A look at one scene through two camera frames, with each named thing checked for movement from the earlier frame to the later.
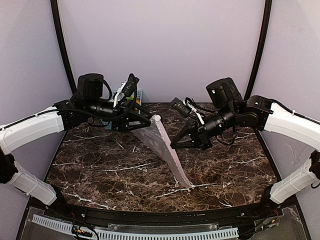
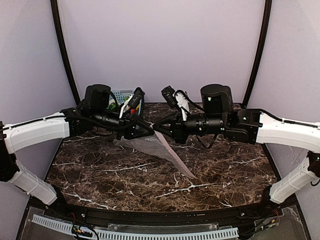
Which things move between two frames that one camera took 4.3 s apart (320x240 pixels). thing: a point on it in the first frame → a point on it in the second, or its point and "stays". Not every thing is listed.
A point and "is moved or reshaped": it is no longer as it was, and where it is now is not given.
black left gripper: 120,116 → 128,130
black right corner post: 264,32 stays
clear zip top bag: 155,132 is moved or reshaped
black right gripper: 200,133 → 177,128
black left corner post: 54,6 stays
